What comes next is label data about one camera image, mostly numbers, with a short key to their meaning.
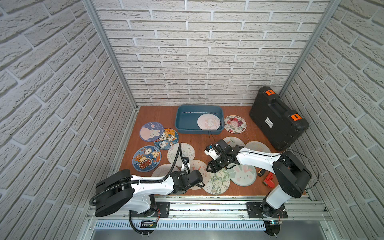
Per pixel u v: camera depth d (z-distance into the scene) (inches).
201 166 34.6
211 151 32.0
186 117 44.7
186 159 29.3
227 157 26.2
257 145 38.8
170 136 40.4
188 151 37.3
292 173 18.0
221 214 28.9
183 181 24.9
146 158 36.2
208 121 43.4
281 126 32.7
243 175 33.7
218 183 32.7
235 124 43.2
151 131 41.0
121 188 18.4
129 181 17.6
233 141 39.5
